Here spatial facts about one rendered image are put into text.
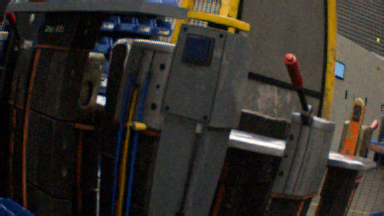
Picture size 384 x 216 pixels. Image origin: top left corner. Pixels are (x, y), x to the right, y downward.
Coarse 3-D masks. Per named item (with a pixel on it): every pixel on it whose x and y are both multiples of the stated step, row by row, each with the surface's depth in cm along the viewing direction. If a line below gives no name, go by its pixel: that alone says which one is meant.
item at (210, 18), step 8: (192, 16) 127; (200, 16) 126; (208, 16) 126; (216, 16) 125; (224, 16) 125; (208, 24) 128; (216, 24) 127; (224, 24) 125; (232, 24) 125; (240, 24) 127; (248, 24) 129
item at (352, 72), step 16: (336, 48) 1263; (352, 48) 1298; (336, 64) 1262; (352, 64) 1301; (368, 64) 1343; (336, 80) 1270; (352, 80) 1305; (368, 80) 1347; (336, 96) 1274; (352, 96) 1310; (368, 96) 1353; (336, 112) 1280; (368, 112) 1360; (336, 128) 1287; (336, 144) 1296
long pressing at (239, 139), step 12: (96, 108) 165; (240, 132) 169; (228, 144) 154; (240, 144) 153; (252, 144) 152; (264, 144) 151; (276, 144) 151; (336, 156) 151; (348, 156) 155; (348, 168) 142; (360, 168) 141
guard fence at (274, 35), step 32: (224, 0) 463; (256, 0) 475; (288, 0) 492; (320, 0) 515; (256, 32) 478; (288, 32) 494; (320, 32) 517; (256, 64) 481; (320, 64) 519; (256, 96) 485; (288, 96) 501; (320, 96) 521
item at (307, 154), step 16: (304, 128) 135; (320, 128) 134; (288, 144) 137; (304, 144) 135; (320, 144) 135; (288, 160) 136; (304, 160) 135; (320, 160) 137; (288, 176) 136; (304, 176) 135; (320, 176) 140; (272, 192) 137; (288, 192) 136; (304, 192) 135; (272, 208) 138; (288, 208) 136; (304, 208) 139
